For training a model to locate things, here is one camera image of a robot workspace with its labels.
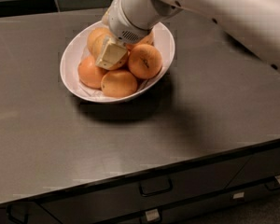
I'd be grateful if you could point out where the black drawer handle right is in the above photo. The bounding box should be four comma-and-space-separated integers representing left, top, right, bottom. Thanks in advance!
264, 180, 280, 191

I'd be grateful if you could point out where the black drawer handle left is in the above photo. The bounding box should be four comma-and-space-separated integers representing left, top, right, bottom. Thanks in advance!
6, 205, 29, 224

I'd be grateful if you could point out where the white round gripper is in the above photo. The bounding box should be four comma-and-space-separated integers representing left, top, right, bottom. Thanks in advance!
95, 0, 151, 70

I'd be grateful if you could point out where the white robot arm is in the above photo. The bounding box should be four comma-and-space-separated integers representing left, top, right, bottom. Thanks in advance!
102, 0, 280, 73

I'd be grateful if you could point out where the white label lower right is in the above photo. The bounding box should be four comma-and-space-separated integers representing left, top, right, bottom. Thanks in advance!
232, 192, 245, 200

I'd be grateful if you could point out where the black drawer handle centre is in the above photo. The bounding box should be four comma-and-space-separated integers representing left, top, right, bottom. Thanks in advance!
139, 178, 173, 197

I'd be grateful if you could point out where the white oval bowl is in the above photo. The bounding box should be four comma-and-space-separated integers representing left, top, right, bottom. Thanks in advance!
60, 21, 175, 104

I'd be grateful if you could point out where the dark drawer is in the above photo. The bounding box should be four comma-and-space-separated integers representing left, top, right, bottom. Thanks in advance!
44, 157, 247, 224
229, 147, 280, 188

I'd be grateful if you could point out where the dark drawer front right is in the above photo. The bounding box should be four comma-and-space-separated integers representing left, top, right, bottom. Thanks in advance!
229, 147, 280, 188

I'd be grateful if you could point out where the orange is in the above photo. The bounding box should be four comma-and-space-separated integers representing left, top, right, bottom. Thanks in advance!
87, 27, 110, 54
77, 55, 107, 89
127, 44, 162, 79
92, 34, 128, 70
126, 32, 154, 50
101, 69, 138, 98

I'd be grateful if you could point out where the white label lower centre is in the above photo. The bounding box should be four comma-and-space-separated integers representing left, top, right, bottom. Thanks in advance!
145, 209, 161, 222

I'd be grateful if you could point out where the black drawer handle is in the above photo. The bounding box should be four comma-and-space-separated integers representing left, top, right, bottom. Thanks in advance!
264, 180, 280, 191
6, 205, 29, 224
139, 178, 173, 197

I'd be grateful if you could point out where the dark drawer front centre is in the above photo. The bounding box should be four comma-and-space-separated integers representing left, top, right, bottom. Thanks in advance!
44, 157, 247, 224

